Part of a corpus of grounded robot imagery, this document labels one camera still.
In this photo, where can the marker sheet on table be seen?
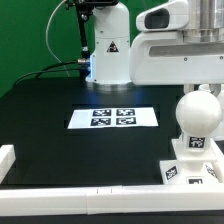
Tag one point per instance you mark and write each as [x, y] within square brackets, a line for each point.
[113, 118]

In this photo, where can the white right fence bar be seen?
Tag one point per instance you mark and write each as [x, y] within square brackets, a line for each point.
[219, 164]

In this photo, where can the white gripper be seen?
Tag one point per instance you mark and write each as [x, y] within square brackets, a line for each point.
[162, 58]

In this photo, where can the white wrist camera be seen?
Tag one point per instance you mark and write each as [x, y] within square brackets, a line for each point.
[172, 15]

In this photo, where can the black camera stand pole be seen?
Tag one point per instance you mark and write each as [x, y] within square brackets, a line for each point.
[83, 11]

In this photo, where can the white square lamp base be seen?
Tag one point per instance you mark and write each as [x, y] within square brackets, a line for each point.
[189, 167]

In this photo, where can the white left fence bar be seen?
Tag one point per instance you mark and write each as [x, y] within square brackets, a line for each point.
[7, 158]

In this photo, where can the white lamp bulb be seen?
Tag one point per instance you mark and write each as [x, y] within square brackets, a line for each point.
[189, 118]

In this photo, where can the white lamp shade with markers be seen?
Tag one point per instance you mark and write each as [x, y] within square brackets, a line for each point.
[213, 113]

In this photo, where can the white fence bar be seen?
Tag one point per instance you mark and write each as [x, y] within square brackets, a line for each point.
[7, 158]
[219, 164]
[112, 199]

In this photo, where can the white front fence bar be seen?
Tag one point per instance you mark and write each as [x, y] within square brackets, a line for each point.
[112, 199]

